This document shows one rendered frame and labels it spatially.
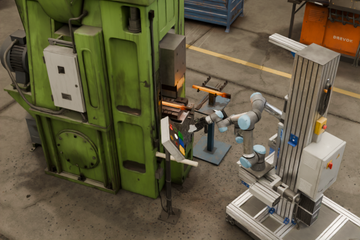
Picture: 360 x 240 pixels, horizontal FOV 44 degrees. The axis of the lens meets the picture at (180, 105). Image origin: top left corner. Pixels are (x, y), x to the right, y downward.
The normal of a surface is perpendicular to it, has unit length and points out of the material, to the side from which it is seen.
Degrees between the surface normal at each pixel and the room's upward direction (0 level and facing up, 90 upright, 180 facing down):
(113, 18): 89
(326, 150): 0
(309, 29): 90
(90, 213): 0
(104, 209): 0
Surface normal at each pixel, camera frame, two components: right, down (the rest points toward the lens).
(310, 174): -0.73, 0.41
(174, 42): -0.01, -0.81
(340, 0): -0.53, 0.51
